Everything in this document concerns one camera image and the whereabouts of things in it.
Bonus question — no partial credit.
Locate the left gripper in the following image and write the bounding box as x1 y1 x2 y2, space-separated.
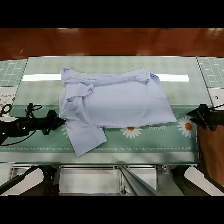
45 109 67 136

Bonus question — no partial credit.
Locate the silver frame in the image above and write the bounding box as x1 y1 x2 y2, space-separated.
0 161 201 197

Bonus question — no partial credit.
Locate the light blue shirt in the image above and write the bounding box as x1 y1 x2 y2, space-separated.
58 66 178 158

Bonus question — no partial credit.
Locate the black cable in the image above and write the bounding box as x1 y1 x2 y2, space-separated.
24 102 44 119

